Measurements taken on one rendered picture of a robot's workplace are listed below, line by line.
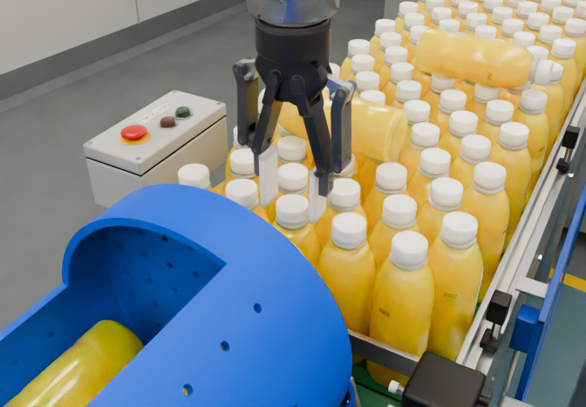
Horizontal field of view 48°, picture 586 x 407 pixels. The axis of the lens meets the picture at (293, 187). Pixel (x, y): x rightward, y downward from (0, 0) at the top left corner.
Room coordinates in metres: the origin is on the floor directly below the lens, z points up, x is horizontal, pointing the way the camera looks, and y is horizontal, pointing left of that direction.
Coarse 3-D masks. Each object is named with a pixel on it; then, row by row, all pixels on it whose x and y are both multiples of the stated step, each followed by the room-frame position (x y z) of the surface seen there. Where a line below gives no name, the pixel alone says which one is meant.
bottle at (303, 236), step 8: (272, 224) 0.63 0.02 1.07; (280, 224) 0.61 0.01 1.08; (288, 224) 0.61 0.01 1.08; (296, 224) 0.61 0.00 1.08; (304, 224) 0.61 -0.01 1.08; (312, 224) 0.63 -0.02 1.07; (280, 232) 0.61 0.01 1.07; (288, 232) 0.61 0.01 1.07; (296, 232) 0.61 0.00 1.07; (304, 232) 0.61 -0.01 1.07; (312, 232) 0.61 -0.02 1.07; (296, 240) 0.60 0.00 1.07; (304, 240) 0.60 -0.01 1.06; (312, 240) 0.61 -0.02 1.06; (304, 248) 0.60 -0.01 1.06; (312, 248) 0.60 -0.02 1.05; (320, 248) 0.62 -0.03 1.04; (312, 256) 0.60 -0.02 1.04; (312, 264) 0.60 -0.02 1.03
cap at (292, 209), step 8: (280, 200) 0.63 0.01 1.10; (288, 200) 0.63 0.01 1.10; (296, 200) 0.63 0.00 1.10; (304, 200) 0.63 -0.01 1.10; (280, 208) 0.61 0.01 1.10; (288, 208) 0.61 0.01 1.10; (296, 208) 0.61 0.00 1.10; (304, 208) 0.61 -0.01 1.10; (280, 216) 0.61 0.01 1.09; (288, 216) 0.61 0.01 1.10; (296, 216) 0.61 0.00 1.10; (304, 216) 0.61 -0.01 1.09
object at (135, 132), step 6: (126, 126) 0.80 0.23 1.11; (132, 126) 0.79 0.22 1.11; (138, 126) 0.79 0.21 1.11; (144, 126) 0.80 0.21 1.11; (120, 132) 0.78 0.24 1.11; (126, 132) 0.78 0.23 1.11; (132, 132) 0.78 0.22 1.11; (138, 132) 0.78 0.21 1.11; (144, 132) 0.78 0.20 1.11; (126, 138) 0.77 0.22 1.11; (132, 138) 0.77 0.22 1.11; (138, 138) 0.77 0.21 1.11
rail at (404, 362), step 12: (360, 336) 0.53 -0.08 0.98; (360, 348) 0.53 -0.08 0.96; (372, 348) 0.52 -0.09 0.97; (384, 348) 0.51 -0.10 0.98; (396, 348) 0.51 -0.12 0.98; (372, 360) 0.52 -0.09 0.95; (384, 360) 0.51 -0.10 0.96; (396, 360) 0.50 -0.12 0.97; (408, 360) 0.50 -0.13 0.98; (408, 372) 0.50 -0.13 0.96
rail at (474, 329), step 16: (576, 96) 1.16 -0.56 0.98; (560, 144) 0.99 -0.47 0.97; (544, 176) 0.87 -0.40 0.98; (528, 208) 0.78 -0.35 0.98; (512, 240) 0.71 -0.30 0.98; (512, 256) 0.70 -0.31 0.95; (496, 272) 0.64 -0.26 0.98; (496, 288) 0.62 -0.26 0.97; (480, 304) 0.58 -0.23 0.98; (480, 320) 0.56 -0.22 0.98; (464, 352) 0.51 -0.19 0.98
